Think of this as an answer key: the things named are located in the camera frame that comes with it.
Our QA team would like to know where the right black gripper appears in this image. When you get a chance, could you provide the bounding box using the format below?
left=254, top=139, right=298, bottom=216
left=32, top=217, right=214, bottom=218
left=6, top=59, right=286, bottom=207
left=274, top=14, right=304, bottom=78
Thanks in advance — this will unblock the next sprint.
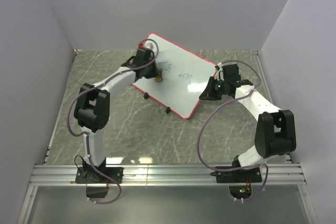
left=198, top=77, right=228, bottom=102

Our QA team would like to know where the yellow whiteboard eraser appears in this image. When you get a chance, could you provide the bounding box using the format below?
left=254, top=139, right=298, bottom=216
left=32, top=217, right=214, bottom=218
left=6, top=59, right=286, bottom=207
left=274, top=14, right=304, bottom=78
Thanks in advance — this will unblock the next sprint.
left=154, top=68, right=163, bottom=83

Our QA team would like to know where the white board with pink frame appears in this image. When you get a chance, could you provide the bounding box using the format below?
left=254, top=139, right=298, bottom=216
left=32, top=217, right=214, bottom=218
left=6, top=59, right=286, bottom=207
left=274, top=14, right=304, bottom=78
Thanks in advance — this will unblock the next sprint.
left=133, top=33, right=215, bottom=119

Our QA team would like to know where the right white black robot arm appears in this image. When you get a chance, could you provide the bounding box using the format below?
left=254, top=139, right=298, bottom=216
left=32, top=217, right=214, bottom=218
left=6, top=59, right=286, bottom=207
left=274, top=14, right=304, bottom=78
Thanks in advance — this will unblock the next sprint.
left=199, top=60, right=297, bottom=182

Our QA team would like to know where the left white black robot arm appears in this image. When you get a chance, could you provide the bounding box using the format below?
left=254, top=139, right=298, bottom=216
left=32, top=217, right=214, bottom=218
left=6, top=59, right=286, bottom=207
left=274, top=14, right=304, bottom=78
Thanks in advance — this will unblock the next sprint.
left=69, top=46, right=162, bottom=183

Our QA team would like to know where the right black board foot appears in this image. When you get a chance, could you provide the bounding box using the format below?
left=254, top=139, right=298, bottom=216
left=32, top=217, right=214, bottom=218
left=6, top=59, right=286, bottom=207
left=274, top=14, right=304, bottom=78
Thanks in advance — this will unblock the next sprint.
left=165, top=106, right=171, bottom=114

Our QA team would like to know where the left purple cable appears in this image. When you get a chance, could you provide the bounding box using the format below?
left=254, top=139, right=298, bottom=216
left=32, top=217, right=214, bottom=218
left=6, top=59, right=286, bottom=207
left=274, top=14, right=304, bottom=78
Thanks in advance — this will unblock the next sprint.
left=67, top=39, right=160, bottom=205

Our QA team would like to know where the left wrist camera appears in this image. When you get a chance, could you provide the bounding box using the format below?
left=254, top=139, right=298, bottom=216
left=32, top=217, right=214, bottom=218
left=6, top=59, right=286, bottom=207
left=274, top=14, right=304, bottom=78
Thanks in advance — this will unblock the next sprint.
left=138, top=41, right=154, bottom=50

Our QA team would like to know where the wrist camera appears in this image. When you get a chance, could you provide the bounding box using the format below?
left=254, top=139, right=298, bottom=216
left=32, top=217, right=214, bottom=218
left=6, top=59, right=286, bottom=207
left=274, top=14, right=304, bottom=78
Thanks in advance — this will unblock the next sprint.
left=138, top=41, right=154, bottom=50
left=214, top=62, right=225, bottom=81

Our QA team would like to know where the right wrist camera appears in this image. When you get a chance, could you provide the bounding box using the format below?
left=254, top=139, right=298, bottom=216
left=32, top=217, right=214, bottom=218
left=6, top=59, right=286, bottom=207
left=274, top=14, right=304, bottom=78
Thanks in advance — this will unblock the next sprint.
left=214, top=62, right=225, bottom=81

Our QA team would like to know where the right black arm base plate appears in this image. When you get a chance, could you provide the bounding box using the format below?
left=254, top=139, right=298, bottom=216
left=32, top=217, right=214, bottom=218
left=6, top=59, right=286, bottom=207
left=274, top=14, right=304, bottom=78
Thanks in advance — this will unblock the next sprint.
left=210, top=167, right=262, bottom=184

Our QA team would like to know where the aluminium mounting rail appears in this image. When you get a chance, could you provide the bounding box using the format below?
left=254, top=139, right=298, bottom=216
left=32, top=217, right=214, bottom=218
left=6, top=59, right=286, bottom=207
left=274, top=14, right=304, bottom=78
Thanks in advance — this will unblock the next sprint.
left=18, top=163, right=319, bottom=223

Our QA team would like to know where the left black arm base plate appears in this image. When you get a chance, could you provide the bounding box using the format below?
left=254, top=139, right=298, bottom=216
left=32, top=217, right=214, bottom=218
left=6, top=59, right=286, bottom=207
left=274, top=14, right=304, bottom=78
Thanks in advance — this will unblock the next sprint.
left=75, top=166, right=124, bottom=184

